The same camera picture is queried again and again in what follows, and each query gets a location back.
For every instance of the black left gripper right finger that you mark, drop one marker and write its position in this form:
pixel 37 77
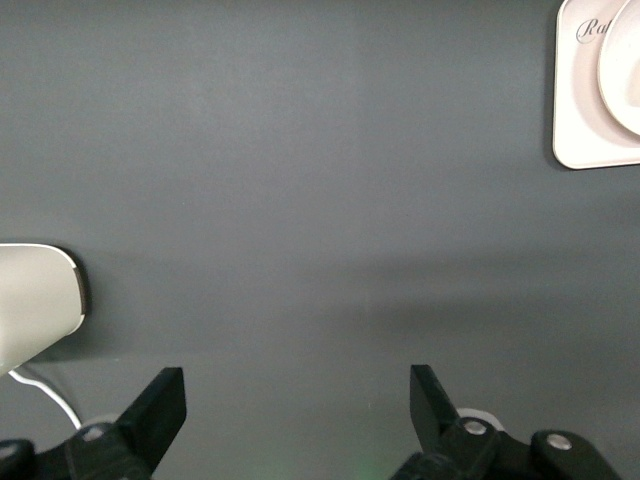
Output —
pixel 425 405

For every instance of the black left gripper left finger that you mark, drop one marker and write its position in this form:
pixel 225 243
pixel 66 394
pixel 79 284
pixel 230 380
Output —
pixel 157 420

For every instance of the round cream plate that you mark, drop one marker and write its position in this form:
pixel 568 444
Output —
pixel 625 70

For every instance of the cream tray with bear print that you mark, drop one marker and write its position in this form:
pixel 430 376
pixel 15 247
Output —
pixel 575 125

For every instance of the white toaster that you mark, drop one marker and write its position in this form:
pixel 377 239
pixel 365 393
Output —
pixel 35 300

